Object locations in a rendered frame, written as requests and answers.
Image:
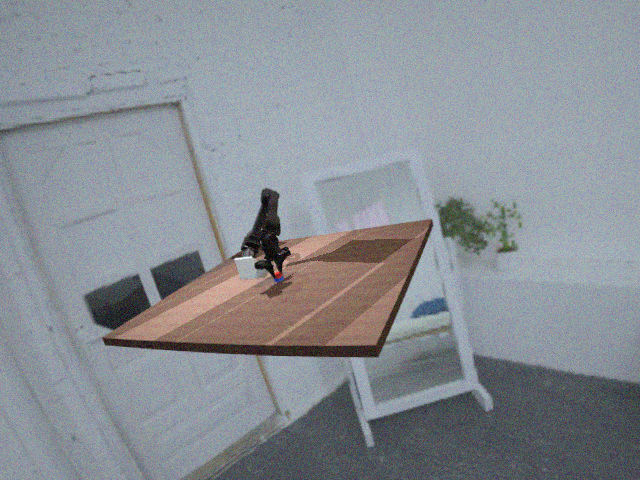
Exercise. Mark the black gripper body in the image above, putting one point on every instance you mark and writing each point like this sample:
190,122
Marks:
264,264

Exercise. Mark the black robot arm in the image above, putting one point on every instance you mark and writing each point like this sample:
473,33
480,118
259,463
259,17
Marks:
270,225

